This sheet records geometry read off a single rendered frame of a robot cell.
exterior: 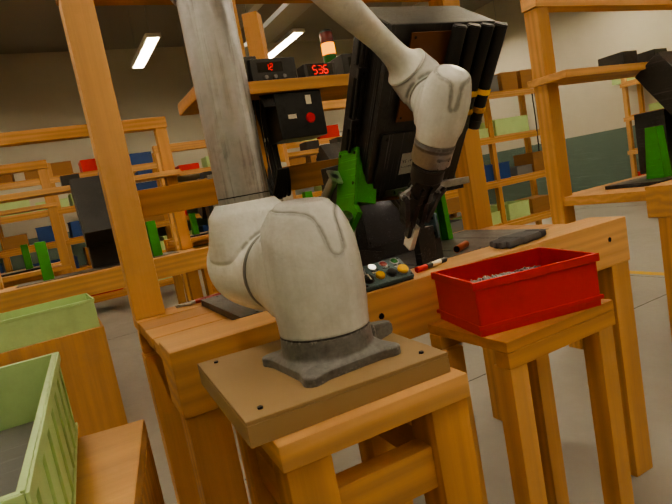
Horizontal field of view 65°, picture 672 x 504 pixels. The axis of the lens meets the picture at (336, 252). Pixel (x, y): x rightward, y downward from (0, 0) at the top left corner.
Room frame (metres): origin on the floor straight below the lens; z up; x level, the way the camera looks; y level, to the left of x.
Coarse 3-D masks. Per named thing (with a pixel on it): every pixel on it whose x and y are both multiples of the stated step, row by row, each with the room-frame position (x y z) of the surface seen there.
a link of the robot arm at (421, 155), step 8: (416, 144) 1.16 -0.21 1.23; (416, 152) 1.16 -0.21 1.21; (424, 152) 1.15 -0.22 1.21; (432, 152) 1.14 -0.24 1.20; (440, 152) 1.14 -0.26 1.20; (448, 152) 1.14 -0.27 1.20; (416, 160) 1.17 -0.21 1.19; (424, 160) 1.15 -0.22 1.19; (432, 160) 1.15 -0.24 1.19; (440, 160) 1.15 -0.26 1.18; (448, 160) 1.16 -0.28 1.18; (424, 168) 1.16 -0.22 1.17; (432, 168) 1.16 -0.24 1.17; (440, 168) 1.16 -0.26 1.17
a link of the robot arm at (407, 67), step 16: (320, 0) 0.98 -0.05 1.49; (336, 0) 0.98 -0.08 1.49; (352, 0) 1.00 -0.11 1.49; (336, 16) 1.01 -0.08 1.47; (352, 16) 1.02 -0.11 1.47; (368, 16) 1.06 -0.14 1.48; (352, 32) 1.08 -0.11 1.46; (368, 32) 1.09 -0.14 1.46; (384, 32) 1.13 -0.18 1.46; (384, 48) 1.16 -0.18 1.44; (400, 48) 1.19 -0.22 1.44; (416, 48) 1.24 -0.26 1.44; (400, 64) 1.20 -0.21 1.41; (416, 64) 1.19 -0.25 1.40; (432, 64) 1.20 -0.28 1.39; (400, 80) 1.20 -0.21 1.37; (416, 80) 1.19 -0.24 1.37; (400, 96) 1.23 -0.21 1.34
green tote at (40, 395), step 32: (0, 384) 0.95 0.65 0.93; (32, 384) 0.97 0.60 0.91; (64, 384) 0.96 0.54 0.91; (0, 416) 0.95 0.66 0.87; (32, 416) 0.97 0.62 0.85; (64, 416) 0.86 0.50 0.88; (32, 448) 0.54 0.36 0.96; (64, 448) 0.76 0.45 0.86; (32, 480) 0.47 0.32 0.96; (64, 480) 0.68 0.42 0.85
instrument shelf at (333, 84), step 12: (252, 84) 1.72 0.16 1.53; (264, 84) 1.73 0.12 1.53; (276, 84) 1.75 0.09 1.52; (288, 84) 1.77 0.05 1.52; (300, 84) 1.79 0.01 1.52; (312, 84) 1.81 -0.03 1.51; (324, 84) 1.83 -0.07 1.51; (336, 84) 1.85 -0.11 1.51; (192, 96) 1.67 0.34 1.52; (252, 96) 1.75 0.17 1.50; (324, 96) 2.00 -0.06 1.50; (336, 96) 2.05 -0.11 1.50; (180, 108) 1.82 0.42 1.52; (192, 108) 1.76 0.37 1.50
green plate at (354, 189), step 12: (348, 156) 1.61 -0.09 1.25; (360, 156) 1.59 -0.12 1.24; (348, 168) 1.60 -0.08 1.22; (360, 168) 1.58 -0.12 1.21; (348, 180) 1.60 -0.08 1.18; (360, 180) 1.58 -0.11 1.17; (348, 192) 1.59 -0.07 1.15; (360, 192) 1.58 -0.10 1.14; (372, 192) 1.60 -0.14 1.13; (348, 204) 1.58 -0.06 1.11; (360, 204) 1.64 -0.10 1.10
